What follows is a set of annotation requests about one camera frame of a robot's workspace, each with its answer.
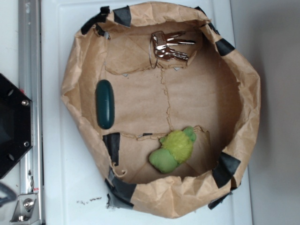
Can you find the aluminium extrusion rail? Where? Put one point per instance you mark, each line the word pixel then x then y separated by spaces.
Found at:
pixel 31 165

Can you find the brown paper bag container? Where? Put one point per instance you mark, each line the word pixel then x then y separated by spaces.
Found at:
pixel 217 92

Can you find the dark green oval object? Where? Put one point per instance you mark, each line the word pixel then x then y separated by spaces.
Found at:
pixel 105 107

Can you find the silver keys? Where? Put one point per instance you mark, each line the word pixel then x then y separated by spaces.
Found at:
pixel 160 47

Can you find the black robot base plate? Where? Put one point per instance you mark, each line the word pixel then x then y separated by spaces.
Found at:
pixel 15 125

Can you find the green plush toy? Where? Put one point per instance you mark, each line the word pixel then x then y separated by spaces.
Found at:
pixel 176 148

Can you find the metal corner bracket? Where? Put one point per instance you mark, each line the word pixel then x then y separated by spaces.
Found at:
pixel 26 210

